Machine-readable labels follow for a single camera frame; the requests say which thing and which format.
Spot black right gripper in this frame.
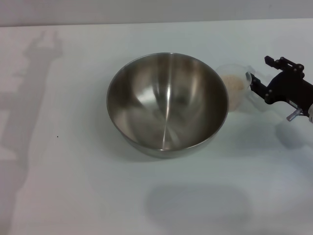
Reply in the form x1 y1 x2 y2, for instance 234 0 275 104
245 55 313 115

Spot grey right wrist cable plug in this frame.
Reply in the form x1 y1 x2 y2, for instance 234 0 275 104
286 109 304 122

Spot stainless steel mixing bowl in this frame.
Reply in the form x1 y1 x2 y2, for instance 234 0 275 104
106 52 230 159

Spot white rice grains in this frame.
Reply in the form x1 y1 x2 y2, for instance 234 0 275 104
221 74 245 112

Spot clear plastic measuring cup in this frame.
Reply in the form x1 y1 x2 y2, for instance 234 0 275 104
215 63 256 113

